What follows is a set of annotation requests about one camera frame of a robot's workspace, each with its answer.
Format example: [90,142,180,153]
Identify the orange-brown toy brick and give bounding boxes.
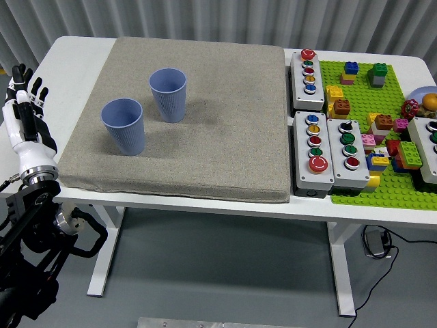
[373,113,394,131]

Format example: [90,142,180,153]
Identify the green toy brick on orange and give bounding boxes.
[397,140,423,170]

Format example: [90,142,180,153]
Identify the yellow round toy brick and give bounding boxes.
[365,170,382,194]

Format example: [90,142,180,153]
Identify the green studded baseplate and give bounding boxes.
[318,60,437,209]

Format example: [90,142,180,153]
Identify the black power cable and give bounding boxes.
[347,244,400,328]
[361,223,437,245]

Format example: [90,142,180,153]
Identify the small yellow toy brick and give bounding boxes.
[367,112,382,134]

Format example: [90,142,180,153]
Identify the tall yellow brick stack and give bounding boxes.
[325,85,344,119]

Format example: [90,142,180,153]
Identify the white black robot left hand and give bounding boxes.
[1,64,59,174]

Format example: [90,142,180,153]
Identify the brown toy brick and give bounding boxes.
[333,98,352,116]

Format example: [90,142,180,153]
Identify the blue yellow pink brick stack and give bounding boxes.
[339,61,360,86]

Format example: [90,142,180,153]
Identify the four-button box, black selector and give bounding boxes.
[326,118,371,196]

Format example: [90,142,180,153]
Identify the five-button box, shallow base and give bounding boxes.
[289,49,326,112]

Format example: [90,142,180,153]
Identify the red toy brick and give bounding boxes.
[385,139,402,158]

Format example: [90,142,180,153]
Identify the grey-brown cushion mat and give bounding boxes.
[56,36,292,204]

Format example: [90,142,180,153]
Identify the white table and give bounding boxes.
[0,36,437,317]

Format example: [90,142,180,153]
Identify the light blue plate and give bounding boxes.
[408,85,437,110]

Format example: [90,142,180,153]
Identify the five-button box, black base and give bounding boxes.
[292,111,335,198]

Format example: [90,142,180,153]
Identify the red toy valve wheel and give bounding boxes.
[401,98,420,120]

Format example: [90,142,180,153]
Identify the green grey brick stack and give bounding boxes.
[367,62,389,89]

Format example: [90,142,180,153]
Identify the grey pleated curtain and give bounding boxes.
[0,0,437,86]

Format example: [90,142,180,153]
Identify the grey button box, dark buttons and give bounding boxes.
[406,116,437,185]

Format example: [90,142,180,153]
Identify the blue ribbed plastic cup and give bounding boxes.
[148,68,188,124]
[100,98,147,157]

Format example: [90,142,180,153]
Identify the grey power adapter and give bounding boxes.
[362,229,392,259]

